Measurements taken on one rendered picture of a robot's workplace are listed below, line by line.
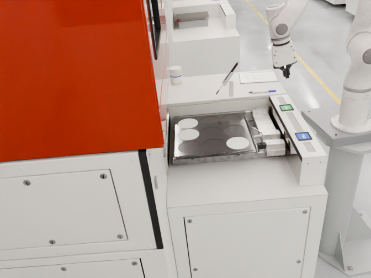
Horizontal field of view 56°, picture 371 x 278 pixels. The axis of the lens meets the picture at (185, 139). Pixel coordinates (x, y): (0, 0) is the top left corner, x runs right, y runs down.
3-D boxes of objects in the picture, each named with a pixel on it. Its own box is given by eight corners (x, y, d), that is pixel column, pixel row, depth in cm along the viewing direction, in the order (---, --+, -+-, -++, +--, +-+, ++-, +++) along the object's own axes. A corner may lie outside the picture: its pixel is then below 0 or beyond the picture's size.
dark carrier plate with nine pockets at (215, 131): (175, 157, 149) (174, 156, 149) (175, 119, 178) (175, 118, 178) (254, 150, 148) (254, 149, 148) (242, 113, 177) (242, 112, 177)
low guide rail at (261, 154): (173, 165, 157) (172, 160, 155) (173, 162, 159) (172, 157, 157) (284, 156, 155) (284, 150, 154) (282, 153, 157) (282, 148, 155)
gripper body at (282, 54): (271, 46, 149) (275, 69, 155) (295, 38, 148) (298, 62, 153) (267, 41, 155) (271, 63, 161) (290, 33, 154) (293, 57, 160)
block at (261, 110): (253, 115, 178) (253, 110, 176) (251, 112, 180) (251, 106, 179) (268, 113, 177) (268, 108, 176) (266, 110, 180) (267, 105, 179)
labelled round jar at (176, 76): (170, 86, 197) (169, 70, 192) (171, 81, 203) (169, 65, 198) (183, 85, 197) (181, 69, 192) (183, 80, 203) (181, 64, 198)
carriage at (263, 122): (266, 156, 151) (266, 151, 149) (251, 117, 182) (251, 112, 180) (285, 155, 151) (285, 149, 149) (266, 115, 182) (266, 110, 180)
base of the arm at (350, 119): (363, 113, 172) (369, 78, 163) (382, 131, 156) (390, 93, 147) (324, 116, 173) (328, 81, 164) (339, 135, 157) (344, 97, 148)
